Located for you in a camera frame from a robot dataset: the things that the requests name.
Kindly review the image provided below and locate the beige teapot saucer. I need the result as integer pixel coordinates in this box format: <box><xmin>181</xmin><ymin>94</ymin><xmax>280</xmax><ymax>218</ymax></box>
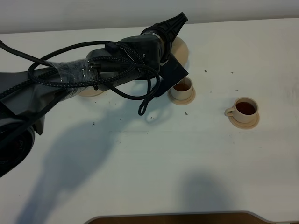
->
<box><xmin>78</xmin><ymin>87</ymin><xmax>105</xmax><ymax>97</ymax></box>

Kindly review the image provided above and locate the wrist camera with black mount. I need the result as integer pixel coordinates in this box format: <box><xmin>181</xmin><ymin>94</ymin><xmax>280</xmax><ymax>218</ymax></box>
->
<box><xmin>153</xmin><ymin>53</ymin><xmax>188</xmax><ymax>98</ymax></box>

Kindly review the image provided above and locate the beige right teacup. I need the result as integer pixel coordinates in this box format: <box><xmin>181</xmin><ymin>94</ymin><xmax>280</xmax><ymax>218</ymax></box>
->
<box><xmin>225</xmin><ymin>97</ymin><xmax>259</xmax><ymax>124</ymax></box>

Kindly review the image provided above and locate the beige teacup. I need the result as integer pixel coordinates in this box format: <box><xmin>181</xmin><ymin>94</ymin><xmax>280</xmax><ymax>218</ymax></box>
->
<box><xmin>225</xmin><ymin>97</ymin><xmax>259</xmax><ymax>124</ymax></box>
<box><xmin>170</xmin><ymin>77</ymin><xmax>193</xmax><ymax>100</ymax></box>

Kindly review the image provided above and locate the beige right saucer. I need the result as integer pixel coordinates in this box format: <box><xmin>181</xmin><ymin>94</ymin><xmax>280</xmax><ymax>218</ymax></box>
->
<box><xmin>228</xmin><ymin>114</ymin><xmax>260</xmax><ymax>129</ymax></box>

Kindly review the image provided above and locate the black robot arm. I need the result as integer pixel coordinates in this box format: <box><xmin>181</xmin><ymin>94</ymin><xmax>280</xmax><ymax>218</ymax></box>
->
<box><xmin>0</xmin><ymin>13</ymin><xmax>188</xmax><ymax>175</ymax></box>

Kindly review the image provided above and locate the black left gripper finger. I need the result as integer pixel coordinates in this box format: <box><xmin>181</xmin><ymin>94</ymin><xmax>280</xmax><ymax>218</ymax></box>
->
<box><xmin>158</xmin><ymin>12</ymin><xmax>188</xmax><ymax>44</ymax></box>

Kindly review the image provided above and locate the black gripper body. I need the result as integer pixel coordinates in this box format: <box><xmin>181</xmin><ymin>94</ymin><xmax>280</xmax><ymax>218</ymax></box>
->
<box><xmin>119</xmin><ymin>25</ymin><xmax>168</xmax><ymax>70</ymax></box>

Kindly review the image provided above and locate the beige middle teacup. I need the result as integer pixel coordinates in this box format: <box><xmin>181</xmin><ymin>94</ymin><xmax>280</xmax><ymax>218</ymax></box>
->
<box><xmin>170</xmin><ymin>77</ymin><xmax>193</xmax><ymax>100</ymax></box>

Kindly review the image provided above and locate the beige middle saucer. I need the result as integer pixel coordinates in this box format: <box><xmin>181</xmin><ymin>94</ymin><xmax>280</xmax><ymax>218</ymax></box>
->
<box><xmin>168</xmin><ymin>87</ymin><xmax>196</xmax><ymax>105</ymax></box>

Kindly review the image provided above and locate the beige teapot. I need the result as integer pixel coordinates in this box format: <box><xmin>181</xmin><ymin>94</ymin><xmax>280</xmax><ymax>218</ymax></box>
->
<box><xmin>171</xmin><ymin>37</ymin><xmax>189</xmax><ymax>67</ymax></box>

